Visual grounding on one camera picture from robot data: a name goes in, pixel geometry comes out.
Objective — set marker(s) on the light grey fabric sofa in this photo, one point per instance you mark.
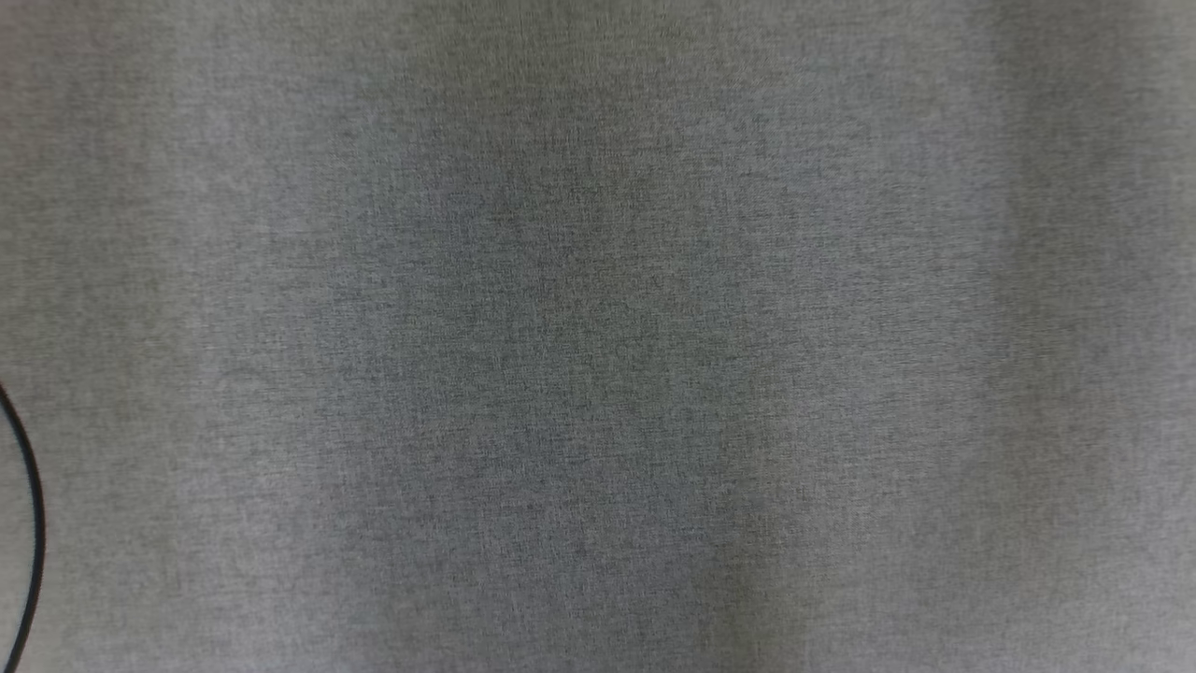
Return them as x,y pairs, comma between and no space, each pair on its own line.
598,336

